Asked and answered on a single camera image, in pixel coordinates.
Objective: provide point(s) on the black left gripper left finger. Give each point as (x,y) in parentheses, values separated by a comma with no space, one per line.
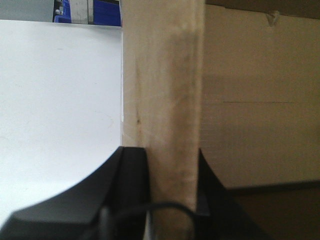
(120,183)

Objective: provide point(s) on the blue plastic crate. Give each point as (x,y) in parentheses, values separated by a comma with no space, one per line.
(61,12)
(107,13)

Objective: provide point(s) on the blue plastic crate left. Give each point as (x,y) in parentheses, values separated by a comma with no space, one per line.
(61,12)

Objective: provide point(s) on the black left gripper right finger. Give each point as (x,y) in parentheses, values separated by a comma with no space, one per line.
(219,216)

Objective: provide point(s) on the blue plastic crate right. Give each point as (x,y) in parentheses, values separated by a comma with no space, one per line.
(107,13)

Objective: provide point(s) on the metal shelf post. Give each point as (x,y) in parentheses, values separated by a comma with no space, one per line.
(82,11)

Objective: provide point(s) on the brown cardboard box black print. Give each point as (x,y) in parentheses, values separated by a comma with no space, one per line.
(242,86)

